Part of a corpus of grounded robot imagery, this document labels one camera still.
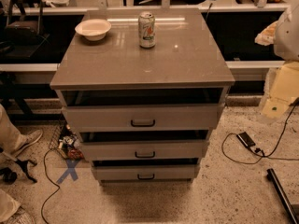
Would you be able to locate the grey top drawer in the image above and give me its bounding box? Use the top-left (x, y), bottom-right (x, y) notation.
top-left (63, 105), bottom-right (223, 132)

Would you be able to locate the grey drawer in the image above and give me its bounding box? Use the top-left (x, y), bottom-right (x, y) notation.
top-left (63, 105), bottom-right (223, 132)
top-left (80, 140), bottom-right (209, 161)
top-left (92, 164), bottom-right (200, 181)

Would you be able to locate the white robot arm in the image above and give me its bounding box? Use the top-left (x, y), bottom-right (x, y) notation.
top-left (274, 0), bottom-right (299, 62)

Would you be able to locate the grey drawer cabinet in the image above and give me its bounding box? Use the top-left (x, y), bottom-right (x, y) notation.
top-left (50, 7), bottom-right (235, 185)

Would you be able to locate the grey middle drawer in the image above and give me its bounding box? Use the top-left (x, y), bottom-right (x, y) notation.
top-left (80, 140), bottom-right (209, 161)

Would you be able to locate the grey bottom drawer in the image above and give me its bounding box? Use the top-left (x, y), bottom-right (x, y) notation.
top-left (92, 164), bottom-right (200, 181)

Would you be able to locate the green soda can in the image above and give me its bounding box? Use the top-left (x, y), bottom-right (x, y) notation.
top-left (138, 11), bottom-right (155, 49)

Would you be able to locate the white bowl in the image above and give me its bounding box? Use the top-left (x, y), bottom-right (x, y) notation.
top-left (75, 19), bottom-right (111, 41)

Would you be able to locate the person leg with shoe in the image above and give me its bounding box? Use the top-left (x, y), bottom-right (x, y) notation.
top-left (0, 105), bottom-right (43, 157)

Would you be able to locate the black chair left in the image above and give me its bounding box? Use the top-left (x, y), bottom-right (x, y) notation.
top-left (0, 0), bottom-right (48, 60)

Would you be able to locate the black chair base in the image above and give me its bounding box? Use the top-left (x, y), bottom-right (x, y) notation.
top-left (0, 150), bottom-right (37, 184)

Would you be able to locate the black bar on floor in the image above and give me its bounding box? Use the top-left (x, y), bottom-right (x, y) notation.
top-left (267, 168), bottom-right (299, 224)

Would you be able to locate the person leg lower left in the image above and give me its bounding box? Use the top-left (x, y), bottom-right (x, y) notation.
top-left (0, 189), bottom-right (36, 224)

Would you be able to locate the wire basket with items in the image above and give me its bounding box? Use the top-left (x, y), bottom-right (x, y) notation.
top-left (49, 123), bottom-right (84, 161)

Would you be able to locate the black cable left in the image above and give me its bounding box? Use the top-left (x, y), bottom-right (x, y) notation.
top-left (40, 147), bottom-right (64, 224)

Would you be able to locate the black cable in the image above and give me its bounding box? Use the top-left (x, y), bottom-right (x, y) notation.
top-left (221, 99), bottom-right (299, 165)
top-left (40, 147), bottom-right (64, 224)

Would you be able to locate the black cable right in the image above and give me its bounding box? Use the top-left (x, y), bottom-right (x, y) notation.
top-left (221, 99), bottom-right (299, 165)

